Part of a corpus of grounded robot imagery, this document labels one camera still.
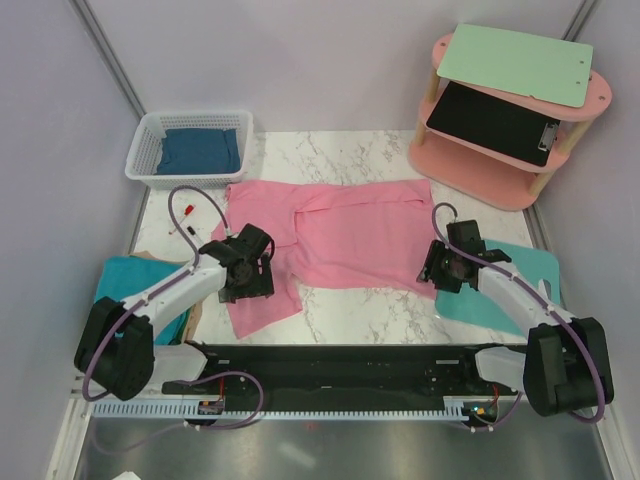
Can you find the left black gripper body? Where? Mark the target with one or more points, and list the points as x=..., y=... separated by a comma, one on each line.
x=254, y=284

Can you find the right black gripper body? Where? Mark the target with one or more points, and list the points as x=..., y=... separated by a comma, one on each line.
x=444, y=271

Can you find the pink t-shirt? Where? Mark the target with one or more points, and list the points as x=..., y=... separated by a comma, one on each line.
x=375, y=235

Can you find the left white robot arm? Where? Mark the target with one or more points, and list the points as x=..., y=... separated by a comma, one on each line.
x=117, y=352

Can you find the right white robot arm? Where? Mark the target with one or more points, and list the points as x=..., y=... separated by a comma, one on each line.
x=565, y=365

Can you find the teal folding board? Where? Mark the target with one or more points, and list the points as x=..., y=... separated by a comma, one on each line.
x=538, y=267

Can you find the red capped marker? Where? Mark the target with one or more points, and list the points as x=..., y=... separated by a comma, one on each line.
x=186, y=213

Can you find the folded tan t-shirt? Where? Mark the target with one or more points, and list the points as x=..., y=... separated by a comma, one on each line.
x=192, y=320

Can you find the pink three-tier shelf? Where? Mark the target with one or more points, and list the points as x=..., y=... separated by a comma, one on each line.
x=491, y=177

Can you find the dark blue t-shirt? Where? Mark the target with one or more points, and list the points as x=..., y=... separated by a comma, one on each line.
x=199, y=151

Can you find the folded teal t-shirt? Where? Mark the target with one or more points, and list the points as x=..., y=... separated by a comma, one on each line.
x=123, y=276

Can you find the white plastic basket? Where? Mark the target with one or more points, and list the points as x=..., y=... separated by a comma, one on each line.
x=146, y=150

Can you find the black clipboard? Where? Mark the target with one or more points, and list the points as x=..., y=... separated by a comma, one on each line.
x=494, y=124

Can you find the light green board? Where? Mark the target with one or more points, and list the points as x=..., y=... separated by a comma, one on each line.
x=544, y=68

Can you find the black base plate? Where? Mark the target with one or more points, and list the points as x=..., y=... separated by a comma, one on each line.
x=340, y=377

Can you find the white cable duct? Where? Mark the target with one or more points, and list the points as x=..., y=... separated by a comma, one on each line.
x=183, y=409

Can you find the aluminium rail frame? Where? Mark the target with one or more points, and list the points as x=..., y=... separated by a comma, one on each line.
x=77, y=387

